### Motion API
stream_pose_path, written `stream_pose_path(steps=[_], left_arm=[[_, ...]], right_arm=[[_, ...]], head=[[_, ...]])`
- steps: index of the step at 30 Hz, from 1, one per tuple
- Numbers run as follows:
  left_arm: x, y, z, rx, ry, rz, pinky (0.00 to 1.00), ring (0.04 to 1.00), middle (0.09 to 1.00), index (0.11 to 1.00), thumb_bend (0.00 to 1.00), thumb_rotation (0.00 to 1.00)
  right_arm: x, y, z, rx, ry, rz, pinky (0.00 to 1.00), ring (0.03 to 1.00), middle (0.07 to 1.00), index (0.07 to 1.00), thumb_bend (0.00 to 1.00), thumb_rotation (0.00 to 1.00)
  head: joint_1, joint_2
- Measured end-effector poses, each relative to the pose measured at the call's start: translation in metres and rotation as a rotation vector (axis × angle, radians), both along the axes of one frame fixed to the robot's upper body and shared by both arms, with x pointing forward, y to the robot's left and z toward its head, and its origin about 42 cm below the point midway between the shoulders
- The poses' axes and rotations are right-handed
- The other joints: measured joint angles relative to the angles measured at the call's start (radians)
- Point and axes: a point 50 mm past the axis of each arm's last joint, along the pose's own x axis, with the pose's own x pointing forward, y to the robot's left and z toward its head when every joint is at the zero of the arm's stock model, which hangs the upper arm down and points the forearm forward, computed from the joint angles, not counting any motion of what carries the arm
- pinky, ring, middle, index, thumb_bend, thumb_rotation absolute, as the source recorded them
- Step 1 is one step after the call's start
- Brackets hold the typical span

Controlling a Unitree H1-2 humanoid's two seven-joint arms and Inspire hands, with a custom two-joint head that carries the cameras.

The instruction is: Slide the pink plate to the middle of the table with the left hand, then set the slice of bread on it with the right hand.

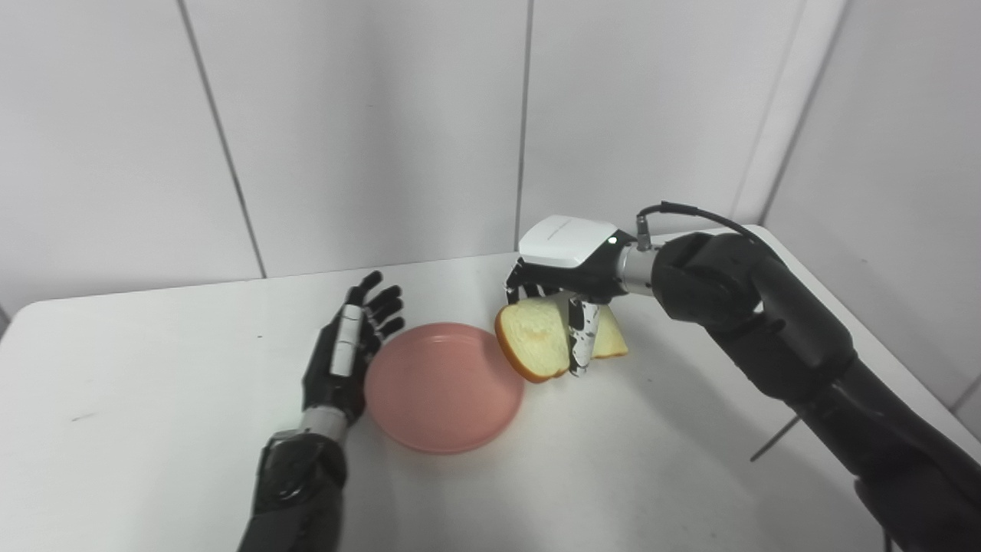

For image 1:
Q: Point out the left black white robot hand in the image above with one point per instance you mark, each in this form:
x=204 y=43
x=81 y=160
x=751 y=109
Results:
x=333 y=376

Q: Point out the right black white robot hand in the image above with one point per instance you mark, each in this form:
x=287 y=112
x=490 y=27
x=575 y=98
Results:
x=571 y=253

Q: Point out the slice of white bread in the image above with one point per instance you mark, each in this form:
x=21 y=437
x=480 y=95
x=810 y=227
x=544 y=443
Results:
x=536 y=337

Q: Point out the pink round plate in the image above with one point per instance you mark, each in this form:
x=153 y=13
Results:
x=441 y=391

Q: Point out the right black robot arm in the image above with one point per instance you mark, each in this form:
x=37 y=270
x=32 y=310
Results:
x=805 y=360

